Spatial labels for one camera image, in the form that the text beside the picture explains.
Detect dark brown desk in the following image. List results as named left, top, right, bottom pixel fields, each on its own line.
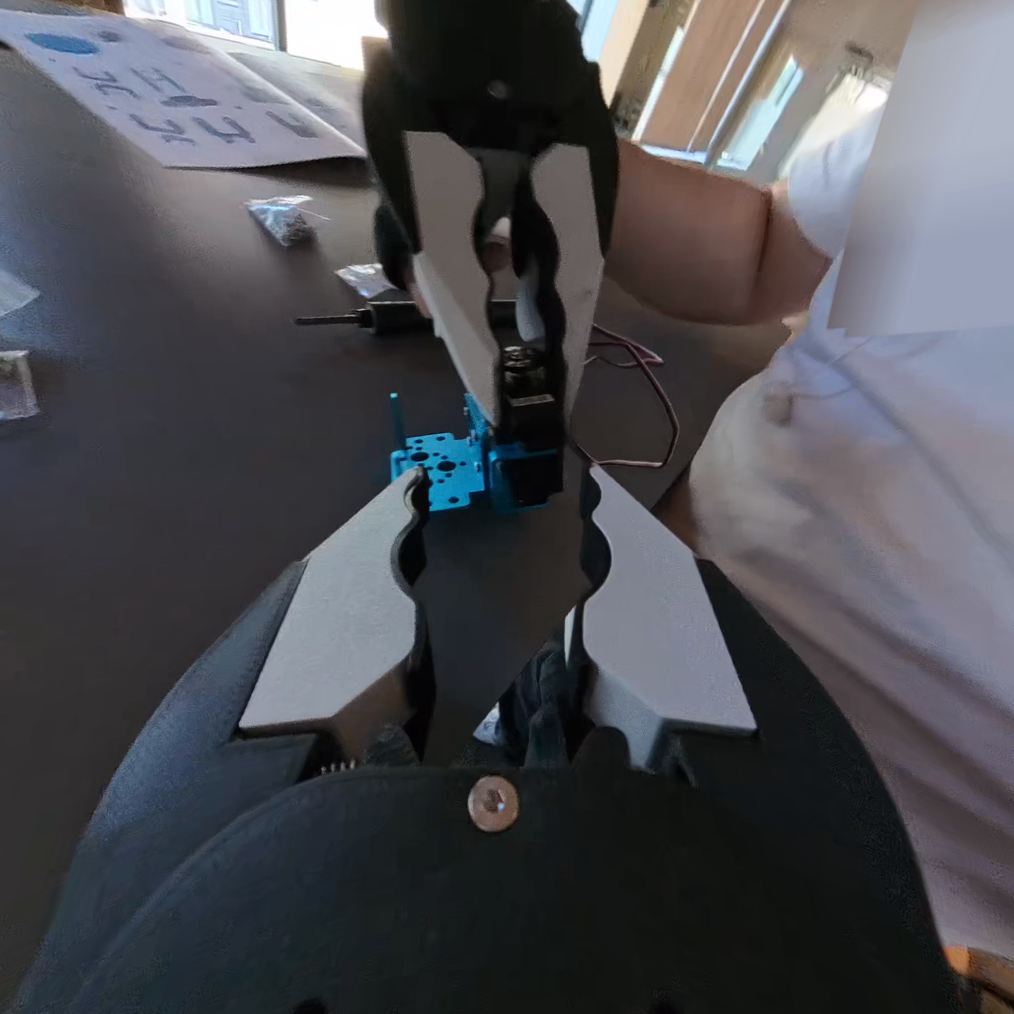
left=0, top=35, right=793, bottom=983

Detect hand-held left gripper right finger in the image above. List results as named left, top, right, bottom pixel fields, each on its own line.
left=566, top=464, right=759, bottom=771

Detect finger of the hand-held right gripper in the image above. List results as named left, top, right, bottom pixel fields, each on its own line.
left=404, top=130, right=505, bottom=430
left=511, top=145, right=608, bottom=415

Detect person's right forearm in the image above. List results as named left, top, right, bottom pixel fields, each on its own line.
left=606, top=138, right=834, bottom=327

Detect blue metal bracket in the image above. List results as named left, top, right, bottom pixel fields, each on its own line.
left=387, top=392, right=556, bottom=518

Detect clear bag of screws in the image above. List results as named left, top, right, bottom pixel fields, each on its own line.
left=244, top=195, right=330, bottom=248

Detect white printed instruction manual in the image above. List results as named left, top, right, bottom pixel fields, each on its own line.
left=0, top=8, right=371, bottom=171

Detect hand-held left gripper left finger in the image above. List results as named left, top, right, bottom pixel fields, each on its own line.
left=238, top=466, right=437, bottom=741

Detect crumpled clear parts bag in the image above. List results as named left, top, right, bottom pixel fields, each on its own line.
left=334, top=263, right=401, bottom=302

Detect group of small clear bags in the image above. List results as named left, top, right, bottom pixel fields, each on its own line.
left=0, top=268, right=42, bottom=423

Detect person's dark pants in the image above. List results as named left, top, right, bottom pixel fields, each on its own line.
left=475, top=640, right=589, bottom=768

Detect black screwdriver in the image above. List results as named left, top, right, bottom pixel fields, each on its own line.
left=295, top=298, right=518, bottom=337

